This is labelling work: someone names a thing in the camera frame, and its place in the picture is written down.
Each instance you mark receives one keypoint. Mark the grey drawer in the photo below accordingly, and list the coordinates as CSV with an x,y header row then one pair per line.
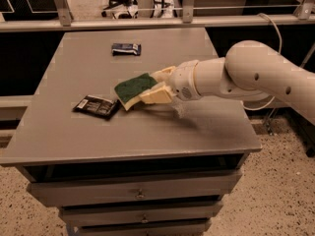
x,y
135,188
164,228
115,215

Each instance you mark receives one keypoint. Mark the top grey drawer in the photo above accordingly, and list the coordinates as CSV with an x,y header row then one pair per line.
x,y
135,188

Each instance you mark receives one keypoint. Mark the blue snack bar wrapper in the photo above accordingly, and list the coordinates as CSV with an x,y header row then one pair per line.
x,y
126,49

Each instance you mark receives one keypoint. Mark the middle grey drawer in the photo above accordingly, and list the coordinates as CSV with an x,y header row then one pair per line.
x,y
115,215

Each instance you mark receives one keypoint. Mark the bottom grey drawer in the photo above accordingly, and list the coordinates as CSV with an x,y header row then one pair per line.
x,y
164,228

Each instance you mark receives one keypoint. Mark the metal railing frame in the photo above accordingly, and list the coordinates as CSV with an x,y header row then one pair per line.
x,y
64,15

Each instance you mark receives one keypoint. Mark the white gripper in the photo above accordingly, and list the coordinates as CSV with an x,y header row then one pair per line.
x,y
182,79

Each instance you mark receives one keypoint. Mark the green and yellow sponge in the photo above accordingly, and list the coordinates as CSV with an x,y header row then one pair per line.
x,y
128,91

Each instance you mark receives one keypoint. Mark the grey drawer cabinet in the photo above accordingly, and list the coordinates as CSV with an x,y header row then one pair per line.
x,y
55,144

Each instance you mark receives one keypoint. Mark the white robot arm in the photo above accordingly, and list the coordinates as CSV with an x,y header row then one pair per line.
x,y
250,71

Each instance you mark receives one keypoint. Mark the black rxbar chocolate wrapper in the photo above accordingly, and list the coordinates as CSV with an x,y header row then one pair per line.
x,y
97,106

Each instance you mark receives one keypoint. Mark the black office chair base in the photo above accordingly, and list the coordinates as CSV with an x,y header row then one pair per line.
x,y
119,0

